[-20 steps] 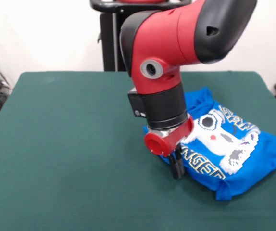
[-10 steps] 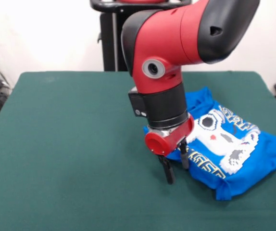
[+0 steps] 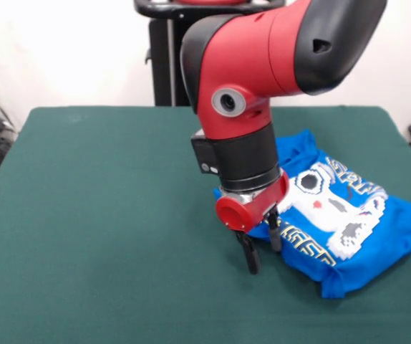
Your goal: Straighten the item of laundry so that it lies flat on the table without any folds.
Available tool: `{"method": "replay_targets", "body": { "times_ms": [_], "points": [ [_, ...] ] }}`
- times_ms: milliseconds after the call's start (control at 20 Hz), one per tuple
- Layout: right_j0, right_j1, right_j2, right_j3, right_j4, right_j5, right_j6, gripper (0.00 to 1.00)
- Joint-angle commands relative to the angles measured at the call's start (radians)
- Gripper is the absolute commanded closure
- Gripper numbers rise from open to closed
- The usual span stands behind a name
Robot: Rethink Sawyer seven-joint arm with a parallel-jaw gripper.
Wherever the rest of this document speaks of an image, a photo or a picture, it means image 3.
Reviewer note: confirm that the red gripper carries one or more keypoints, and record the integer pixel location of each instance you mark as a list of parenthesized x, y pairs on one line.
[(252, 208)]

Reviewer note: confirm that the blue game-controller print t-shirt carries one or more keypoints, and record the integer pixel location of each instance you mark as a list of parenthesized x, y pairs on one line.
[(399, 236)]

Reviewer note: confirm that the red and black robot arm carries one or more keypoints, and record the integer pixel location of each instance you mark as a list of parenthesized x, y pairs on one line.
[(255, 71)]

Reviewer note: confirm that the dark green table cloth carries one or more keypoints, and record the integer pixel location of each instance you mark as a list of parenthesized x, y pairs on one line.
[(83, 251)]

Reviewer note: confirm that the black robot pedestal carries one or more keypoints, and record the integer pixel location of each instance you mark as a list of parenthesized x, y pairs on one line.
[(162, 53)]

